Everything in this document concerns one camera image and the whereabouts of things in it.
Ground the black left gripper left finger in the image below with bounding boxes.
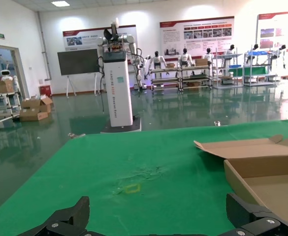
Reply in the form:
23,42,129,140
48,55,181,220
18,196,102,236

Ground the white humanoid robot black head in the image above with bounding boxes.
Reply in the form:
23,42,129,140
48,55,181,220
178,48,195,74
224,44,236,67
273,44,288,69
247,44,259,62
146,51,164,81
203,48,215,65

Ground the grey doorway frame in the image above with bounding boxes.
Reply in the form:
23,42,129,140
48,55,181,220
0,43,29,99

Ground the green table cloth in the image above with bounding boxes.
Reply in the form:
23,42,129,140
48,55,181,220
0,118,288,236

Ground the roller shelf rack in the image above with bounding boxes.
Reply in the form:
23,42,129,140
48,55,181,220
180,64,213,92
150,66,181,92

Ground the grey wall pipe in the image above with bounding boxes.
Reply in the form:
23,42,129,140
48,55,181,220
37,11,52,81

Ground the wide red-header wall poster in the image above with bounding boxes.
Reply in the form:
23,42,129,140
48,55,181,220
160,16,235,58

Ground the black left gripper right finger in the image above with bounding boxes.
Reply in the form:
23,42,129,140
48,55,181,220
222,193,288,236

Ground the open brown cardboard box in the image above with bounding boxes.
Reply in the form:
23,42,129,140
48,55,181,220
193,134,288,233

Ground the small white round-head robot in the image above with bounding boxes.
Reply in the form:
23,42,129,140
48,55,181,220
0,69,14,82

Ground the dark screen on stand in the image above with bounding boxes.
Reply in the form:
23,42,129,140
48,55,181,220
57,48,99,97

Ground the white tube rack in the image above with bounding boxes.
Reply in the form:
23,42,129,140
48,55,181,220
0,89,22,127

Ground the yellow tape mark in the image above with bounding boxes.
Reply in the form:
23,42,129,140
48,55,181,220
123,183,142,194

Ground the flat cardboard box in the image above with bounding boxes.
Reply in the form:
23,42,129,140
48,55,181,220
19,109,48,122

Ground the grey metal shelf rack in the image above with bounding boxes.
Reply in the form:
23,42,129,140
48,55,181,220
243,45,277,87
212,48,243,89

